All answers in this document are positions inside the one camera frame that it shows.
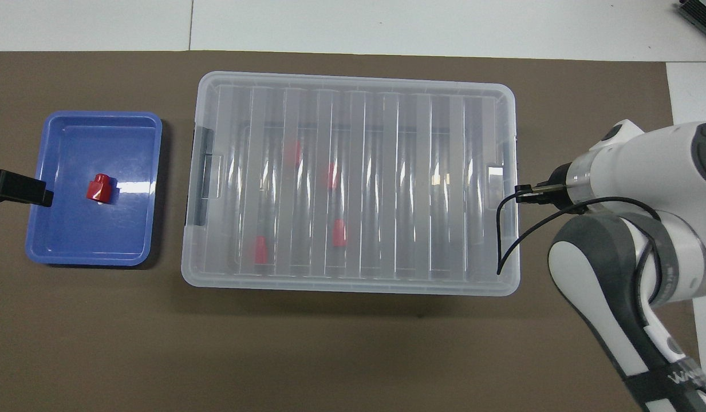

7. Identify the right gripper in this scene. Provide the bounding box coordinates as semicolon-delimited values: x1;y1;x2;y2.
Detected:
514;161;579;210

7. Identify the clear plastic box lid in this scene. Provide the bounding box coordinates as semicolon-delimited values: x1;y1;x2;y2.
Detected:
180;70;522;297

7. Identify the dark grey velcro strap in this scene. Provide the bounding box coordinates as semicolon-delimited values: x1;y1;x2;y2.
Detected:
623;364;706;403

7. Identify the clear plastic storage box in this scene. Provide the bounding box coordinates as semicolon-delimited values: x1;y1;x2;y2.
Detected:
183;73;519;294

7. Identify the brown table mat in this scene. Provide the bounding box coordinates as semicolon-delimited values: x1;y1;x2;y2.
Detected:
0;50;706;412

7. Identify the blue plastic tray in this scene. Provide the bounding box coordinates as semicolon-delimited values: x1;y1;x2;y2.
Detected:
25;111;163;267

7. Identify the grey ribbed device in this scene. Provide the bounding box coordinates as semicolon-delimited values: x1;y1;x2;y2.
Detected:
676;0;706;36

